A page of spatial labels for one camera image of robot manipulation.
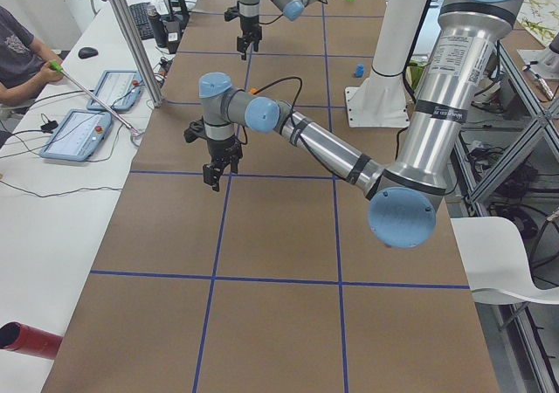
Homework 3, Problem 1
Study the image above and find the black computer mouse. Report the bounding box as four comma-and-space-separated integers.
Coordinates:
78, 46, 99, 59

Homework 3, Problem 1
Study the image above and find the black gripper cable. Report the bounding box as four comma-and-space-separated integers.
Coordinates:
257, 0, 328, 26
238, 76, 304, 149

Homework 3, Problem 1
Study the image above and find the teach pendant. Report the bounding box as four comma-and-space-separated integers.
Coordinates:
93, 70, 143, 112
39, 109, 113, 162

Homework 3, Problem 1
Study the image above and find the far teach pendant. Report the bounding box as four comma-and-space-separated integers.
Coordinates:
93, 70, 143, 112

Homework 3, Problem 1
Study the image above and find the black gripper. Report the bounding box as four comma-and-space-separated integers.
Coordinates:
237, 16, 262, 60
203, 137, 243, 191

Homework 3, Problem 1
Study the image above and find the black keyboard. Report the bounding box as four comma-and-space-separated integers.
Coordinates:
128, 2, 154, 40

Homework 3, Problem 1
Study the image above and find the metal stick green handle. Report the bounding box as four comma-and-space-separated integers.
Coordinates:
48, 60, 144, 148

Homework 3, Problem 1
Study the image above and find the white pedestal base plate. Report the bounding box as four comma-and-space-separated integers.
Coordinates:
344, 86, 410, 128

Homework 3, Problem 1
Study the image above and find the white pedestal column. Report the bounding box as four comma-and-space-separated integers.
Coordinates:
370, 0, 431, 78

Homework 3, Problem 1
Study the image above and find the red cylinder tube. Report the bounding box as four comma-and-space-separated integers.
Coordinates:
1, 321, 63, 360

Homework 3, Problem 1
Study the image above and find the near teach pendant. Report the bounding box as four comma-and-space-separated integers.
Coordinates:
39, 109, 113, 162

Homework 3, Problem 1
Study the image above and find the aluminium frame post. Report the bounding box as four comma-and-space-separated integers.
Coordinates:
108, 0, 163, 107

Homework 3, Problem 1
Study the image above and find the seated person grey shirt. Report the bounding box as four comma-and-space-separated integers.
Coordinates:
1, 7, 63, 107

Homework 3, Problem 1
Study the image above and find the small blue block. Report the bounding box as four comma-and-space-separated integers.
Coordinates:
354, 64, 365, 78

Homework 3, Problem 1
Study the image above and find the white plastic chair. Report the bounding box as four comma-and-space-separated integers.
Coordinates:
451, 217, 558, 305

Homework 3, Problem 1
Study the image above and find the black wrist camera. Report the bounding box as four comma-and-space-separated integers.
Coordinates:
224, 4, 240, 22
183, 119, 207, 143

